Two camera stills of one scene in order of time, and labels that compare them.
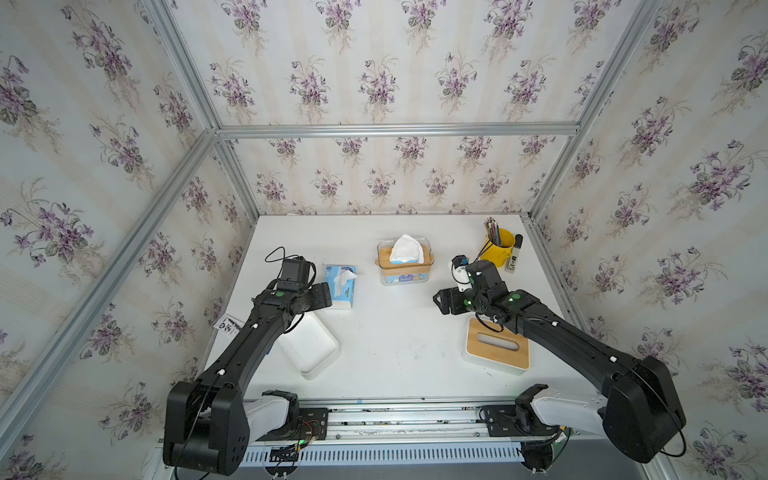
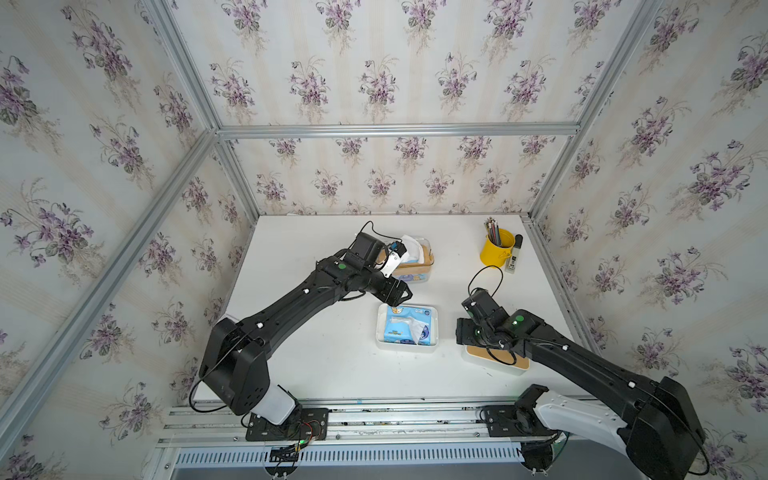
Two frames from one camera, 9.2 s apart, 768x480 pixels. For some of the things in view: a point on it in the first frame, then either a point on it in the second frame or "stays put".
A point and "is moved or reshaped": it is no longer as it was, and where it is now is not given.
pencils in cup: (492, 230) stays put
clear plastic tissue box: (405, 262) stays put
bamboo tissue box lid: (388, 268) stays put
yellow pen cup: (500, 255) stays put
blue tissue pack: (341, 279) is moved or reshaped
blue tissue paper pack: (406, 250) stays put
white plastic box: (310, 346) → (407, 328)
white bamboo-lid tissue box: (488, 343) stays put
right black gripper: (451, 294) → (461, 331)
